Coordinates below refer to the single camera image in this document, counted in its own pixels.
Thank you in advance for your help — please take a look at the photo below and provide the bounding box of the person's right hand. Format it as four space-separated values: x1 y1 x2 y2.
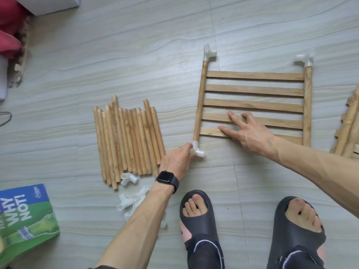
219 111 278 160

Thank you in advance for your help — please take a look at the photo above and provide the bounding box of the black smartwatch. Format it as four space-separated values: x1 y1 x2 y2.
156 170 180 194

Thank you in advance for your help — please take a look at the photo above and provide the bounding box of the slatted wooden shelf panel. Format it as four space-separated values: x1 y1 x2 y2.
331 84 359 160
193 59 313 148

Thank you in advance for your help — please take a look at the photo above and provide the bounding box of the person's left hand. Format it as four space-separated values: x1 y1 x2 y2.
160 143 197 182

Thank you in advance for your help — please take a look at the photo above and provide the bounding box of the person's black sandal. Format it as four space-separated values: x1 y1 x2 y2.
266 196 327 269
179 189 225 269

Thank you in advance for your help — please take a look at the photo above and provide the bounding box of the pile of white connectors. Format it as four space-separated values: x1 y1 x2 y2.
117 172 168 229

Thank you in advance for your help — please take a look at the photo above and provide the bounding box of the pile of wooden dowels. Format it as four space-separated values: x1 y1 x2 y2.
93 95 166 190

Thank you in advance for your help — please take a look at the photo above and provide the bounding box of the green cardboard box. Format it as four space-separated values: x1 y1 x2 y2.
0 183 61 268

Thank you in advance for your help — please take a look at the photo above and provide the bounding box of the white box cabinet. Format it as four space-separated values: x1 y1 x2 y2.
14 0 81 16

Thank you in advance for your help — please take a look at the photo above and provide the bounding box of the red fleece blanket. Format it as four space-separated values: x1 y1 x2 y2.
0 0 29 58

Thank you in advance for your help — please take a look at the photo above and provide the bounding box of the person's left forearm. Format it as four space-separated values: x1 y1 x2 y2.
95 185 175 269

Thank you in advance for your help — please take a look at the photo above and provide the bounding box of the person's right forearm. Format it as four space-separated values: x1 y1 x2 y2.
269 137 359 219

